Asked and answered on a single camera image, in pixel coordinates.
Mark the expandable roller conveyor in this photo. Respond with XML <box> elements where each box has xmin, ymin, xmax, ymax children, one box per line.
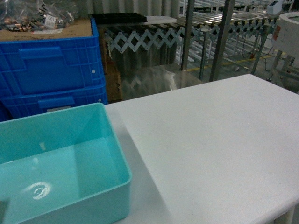
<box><xmin>102</xmin><ymin>16</ymin><xmax>281</xmax><ymax>56</ymax></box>

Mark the white board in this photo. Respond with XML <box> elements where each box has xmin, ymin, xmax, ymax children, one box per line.
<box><xmin>141</xmin><ymin>16</ymin><xmax>177</xmax><ymax>25</ymax></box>

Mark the teal plastic bin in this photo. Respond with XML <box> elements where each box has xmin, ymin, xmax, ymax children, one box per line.
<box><xmin>0</xmin><ymin>103</ymin><xmax>132</xmax><ymax>224</ymax></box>

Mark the blue crate with cardboard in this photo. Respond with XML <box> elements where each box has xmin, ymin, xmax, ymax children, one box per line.
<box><xmin>0</xmin><ymin>19</ymin><xmax>105</xmax><ymax>87</ymax></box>

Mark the black tray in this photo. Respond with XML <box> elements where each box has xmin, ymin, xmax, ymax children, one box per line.
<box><xmin>88</xmin><ymin>13</ymin><xmax>147</xmax><ymax>24</ymax></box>

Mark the lower right blue crate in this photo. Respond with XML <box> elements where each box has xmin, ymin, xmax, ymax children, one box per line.
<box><xmin>0</xmin><ymin>80</ymin><xmax>108</xmax><ymax>119</ymax></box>

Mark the white round conveyor table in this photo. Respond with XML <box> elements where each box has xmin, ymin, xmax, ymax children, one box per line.
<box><xmin>270</xmin><ymin>11</ymin><xmax>299</xmax><ymax>87</ymax></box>

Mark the plastic bag of batteries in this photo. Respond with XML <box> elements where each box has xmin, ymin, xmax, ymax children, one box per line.
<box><xmin>0</xmin><ymin>0</ymin><xmax>79</xmax><ymax>32</ymax></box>

